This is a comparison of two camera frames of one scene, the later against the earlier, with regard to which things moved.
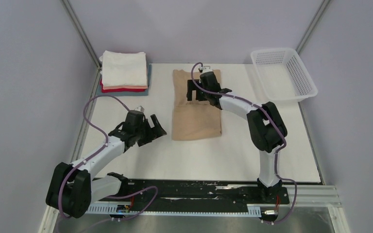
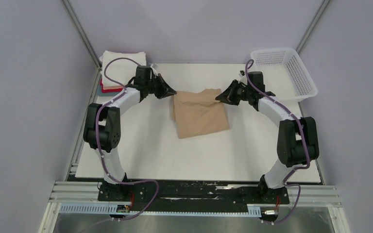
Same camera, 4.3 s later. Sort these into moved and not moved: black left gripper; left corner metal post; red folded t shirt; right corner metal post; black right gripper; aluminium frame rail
Moved: black left gripper; black right gripper
Not moved: red folded t shirt; aluminium frame rail; right corner metal post; left corner metal post
